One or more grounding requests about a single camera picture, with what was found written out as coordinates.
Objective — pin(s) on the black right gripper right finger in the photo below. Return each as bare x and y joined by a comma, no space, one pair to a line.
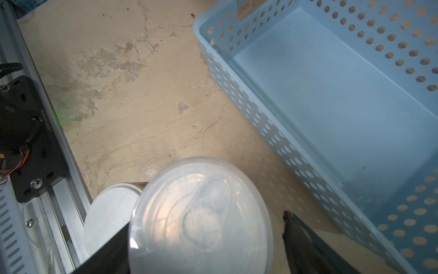
307,253

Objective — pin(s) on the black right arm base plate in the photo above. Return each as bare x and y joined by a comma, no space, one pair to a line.
31,156

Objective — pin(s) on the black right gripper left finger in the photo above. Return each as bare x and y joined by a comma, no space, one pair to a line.
112,258

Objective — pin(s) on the light blue perforated basket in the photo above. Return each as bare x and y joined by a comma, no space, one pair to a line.
346,93

